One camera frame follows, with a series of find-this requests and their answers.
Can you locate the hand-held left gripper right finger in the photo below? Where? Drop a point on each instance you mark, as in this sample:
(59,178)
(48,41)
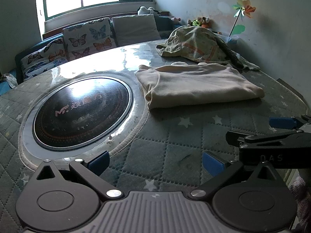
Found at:
(213,163)

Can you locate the large butterfly print cushion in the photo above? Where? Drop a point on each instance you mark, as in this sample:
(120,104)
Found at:
(87,38)

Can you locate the blue sofa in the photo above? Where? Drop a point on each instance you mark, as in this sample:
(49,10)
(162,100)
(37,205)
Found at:
(165,24)

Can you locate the white plush toy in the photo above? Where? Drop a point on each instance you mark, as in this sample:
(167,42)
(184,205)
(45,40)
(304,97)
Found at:
(144,11)

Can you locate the paper pinwheel flower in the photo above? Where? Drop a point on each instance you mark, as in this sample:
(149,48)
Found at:
(247,8)

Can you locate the person's fuzzy purple clothing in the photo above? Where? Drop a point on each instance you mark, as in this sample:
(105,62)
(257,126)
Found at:
(302,199)

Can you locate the grey crumpled blanket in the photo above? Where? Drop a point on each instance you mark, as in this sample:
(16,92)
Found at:
(8,81)

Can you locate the plain grey cushion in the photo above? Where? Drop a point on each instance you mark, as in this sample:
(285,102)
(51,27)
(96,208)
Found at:
(136,29)

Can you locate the cream knit garment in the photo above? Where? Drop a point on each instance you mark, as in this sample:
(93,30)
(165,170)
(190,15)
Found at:
(194,85)

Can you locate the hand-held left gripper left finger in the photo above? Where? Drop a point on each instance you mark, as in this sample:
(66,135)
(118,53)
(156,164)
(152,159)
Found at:
(98,162)

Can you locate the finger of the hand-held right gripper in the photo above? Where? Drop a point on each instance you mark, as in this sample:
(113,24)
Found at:
(243,140)
(281,122)

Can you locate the long butterfly print cushion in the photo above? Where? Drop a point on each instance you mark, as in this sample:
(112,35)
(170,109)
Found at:
(43,58)

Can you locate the pink plush toy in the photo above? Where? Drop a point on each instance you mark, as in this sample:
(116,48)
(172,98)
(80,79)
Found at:
(175,20)

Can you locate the round black induction cooktop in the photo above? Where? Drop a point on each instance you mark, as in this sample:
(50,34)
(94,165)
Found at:
(85,111)

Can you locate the green printed garment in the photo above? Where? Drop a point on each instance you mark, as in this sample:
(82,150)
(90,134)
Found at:
(194,41)

